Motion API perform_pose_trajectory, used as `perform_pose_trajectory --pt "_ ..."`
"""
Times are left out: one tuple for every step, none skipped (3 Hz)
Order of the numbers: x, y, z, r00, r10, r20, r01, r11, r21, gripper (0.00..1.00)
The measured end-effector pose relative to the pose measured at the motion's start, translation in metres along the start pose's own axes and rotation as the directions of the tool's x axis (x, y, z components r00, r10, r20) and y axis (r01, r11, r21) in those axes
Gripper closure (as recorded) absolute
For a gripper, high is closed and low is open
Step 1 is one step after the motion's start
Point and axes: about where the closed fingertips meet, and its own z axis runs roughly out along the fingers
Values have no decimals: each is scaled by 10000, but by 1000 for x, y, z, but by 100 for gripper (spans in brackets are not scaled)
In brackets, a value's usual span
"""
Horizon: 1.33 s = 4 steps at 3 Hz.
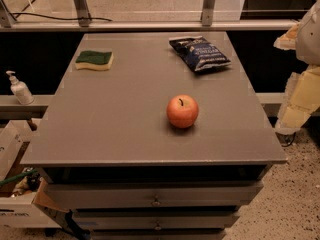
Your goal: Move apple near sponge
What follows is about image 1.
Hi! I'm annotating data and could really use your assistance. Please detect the grey drawer cabinet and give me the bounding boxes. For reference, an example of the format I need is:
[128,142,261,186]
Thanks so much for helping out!
[23,33,285,240]

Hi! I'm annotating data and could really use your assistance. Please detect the white pump bottle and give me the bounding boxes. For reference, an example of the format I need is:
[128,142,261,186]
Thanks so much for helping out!
[6,71,34,105]

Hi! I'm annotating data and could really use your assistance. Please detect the blue chip bag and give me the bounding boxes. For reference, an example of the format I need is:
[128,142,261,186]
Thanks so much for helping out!
[169,36,231,72]

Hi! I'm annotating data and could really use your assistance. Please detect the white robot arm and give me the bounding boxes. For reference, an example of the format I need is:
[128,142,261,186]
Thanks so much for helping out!
[274,0,320,135]

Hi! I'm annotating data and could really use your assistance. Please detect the metal railing frame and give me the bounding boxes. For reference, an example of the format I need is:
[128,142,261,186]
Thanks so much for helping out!
[0,0,320,33]

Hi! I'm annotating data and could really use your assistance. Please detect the red apple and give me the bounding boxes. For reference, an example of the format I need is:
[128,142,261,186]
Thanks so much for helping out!
[166,95,199,129]

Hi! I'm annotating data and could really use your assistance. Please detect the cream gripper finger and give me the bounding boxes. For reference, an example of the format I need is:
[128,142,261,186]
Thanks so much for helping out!
[273,24,299,50]
[275,65,320,135]

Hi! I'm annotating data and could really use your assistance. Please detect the green stick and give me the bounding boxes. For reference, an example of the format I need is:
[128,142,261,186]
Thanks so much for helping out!
[0,169,37,187]

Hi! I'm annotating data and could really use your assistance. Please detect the green and yellow sponge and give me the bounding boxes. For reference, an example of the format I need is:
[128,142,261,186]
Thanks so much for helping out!
[75,50,114,71]

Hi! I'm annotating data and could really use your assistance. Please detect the cardboard box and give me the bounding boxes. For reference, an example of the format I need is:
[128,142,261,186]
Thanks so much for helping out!
[0,118,60,229]

